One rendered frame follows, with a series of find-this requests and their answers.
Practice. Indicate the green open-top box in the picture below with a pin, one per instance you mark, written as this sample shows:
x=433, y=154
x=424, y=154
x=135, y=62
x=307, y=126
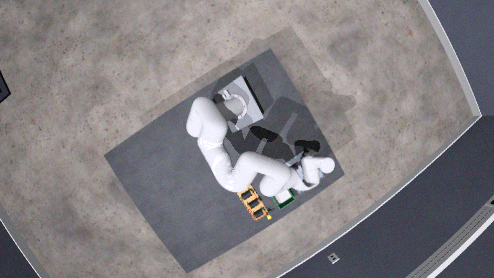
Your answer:
x=283, y=199

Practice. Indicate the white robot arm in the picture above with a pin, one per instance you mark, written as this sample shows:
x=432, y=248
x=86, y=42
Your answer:
x=208, y=122

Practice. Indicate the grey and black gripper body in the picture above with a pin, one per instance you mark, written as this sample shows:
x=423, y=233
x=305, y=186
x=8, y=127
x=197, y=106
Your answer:
x=312, y=152

